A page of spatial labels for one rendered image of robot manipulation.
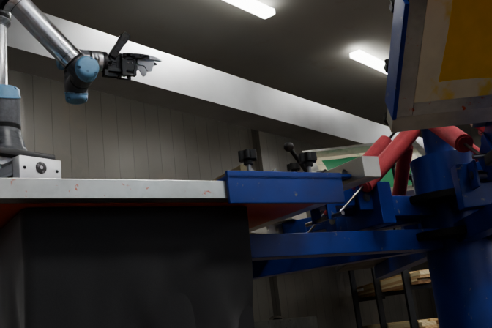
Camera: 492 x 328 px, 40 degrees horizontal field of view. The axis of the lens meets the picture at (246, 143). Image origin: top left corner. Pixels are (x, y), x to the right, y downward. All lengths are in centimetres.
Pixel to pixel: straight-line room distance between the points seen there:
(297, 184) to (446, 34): 44
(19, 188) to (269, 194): 51
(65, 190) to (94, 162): 561
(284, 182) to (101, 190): 41
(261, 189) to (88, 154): 549
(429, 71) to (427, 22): 13
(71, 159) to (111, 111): 79
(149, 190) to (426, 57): 64
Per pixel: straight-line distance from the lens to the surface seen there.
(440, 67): 153
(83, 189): 130
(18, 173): 193
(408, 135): 208
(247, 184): 143
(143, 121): 750
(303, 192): 151
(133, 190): 133
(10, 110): 214
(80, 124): 692
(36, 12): 231
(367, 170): 158
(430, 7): 143
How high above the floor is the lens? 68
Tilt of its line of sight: 16 degrees up
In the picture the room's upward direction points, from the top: 7 degrees counter-clockwise
